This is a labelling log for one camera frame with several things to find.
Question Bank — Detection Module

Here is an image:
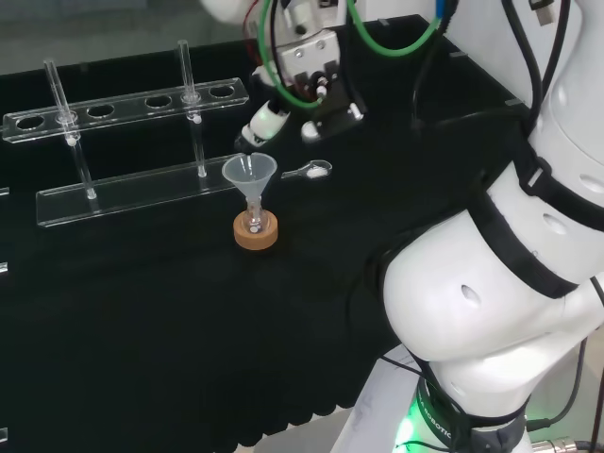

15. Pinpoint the small round-bottom glass flask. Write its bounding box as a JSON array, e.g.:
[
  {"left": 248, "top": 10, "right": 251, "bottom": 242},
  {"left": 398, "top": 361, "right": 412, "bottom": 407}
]
[{"left": 242, "top": 197, "right": 271, "bottom": 238}]

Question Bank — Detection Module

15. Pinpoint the black cable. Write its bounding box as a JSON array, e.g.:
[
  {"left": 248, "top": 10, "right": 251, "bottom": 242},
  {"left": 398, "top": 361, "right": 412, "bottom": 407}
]
[{"left": 410, "top": 0, "right": 575, "bottom": 132}]

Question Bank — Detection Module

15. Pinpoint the black bench cloth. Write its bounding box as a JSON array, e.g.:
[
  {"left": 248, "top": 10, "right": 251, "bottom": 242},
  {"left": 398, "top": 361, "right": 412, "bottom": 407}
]
[{"left": 0, "top": 13, "right": 534, "bottom": 453}]

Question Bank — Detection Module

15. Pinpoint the white paper sheet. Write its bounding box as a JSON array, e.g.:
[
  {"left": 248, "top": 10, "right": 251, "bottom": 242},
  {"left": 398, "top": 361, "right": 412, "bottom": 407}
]
[{"left": 338, "top": 346, "right": 428, "bottom": 453}]

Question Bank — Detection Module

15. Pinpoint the green cable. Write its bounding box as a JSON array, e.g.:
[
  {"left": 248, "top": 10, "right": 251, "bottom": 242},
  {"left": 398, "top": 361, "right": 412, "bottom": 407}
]
[{"left": 257, "top": 0, "right": 447, "bottom": 112}]

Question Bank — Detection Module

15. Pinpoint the cork ring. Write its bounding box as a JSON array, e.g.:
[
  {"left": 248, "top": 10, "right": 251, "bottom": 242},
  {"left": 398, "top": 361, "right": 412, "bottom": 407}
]
[{"left": 232, "top": 211, "right": 279, "bottom": 252}]

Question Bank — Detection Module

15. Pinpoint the clear acrylic funnel stand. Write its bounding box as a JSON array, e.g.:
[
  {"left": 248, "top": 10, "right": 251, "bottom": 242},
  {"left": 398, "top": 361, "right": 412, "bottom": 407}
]
[{"left": 2, "top": 40, "right": 257, "bottom": 229}]

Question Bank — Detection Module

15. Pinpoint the clear weighing funnel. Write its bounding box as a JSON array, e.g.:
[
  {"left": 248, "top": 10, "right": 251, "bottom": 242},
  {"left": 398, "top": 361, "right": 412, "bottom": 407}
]
[{"left": 280, "top": 159, "right": 333, "bottom": 181}]

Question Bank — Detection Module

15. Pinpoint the clear plastic funnel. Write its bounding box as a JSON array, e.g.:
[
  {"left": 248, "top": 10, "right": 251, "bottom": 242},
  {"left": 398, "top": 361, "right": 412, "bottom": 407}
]
[{"left": 221, "top": 152, "right": 277, "bottom": 228}]

